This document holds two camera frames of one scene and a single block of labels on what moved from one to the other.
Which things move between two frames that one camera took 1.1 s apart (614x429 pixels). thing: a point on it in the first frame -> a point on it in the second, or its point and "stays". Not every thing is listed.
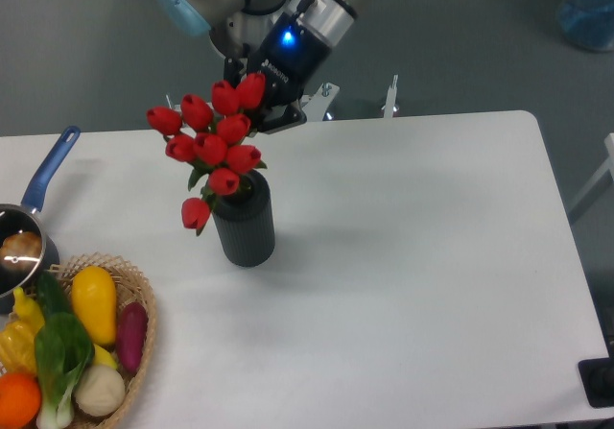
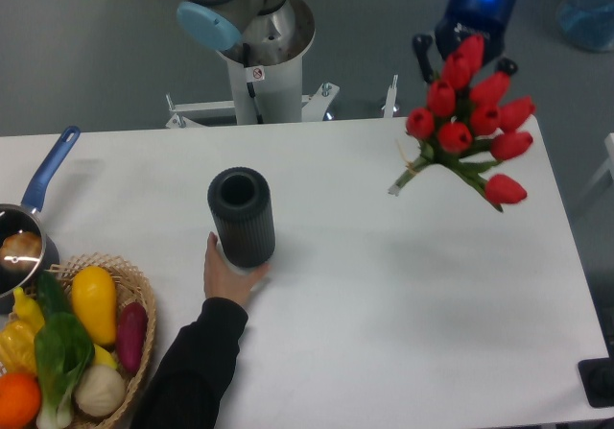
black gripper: (288, 59) -> (482, 3)
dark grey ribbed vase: (245, 222) stays
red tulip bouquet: (211, 139) -> (466, 123)
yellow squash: (93, 296) stays
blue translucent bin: (586, 10) stays
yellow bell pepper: (17, 349) stays
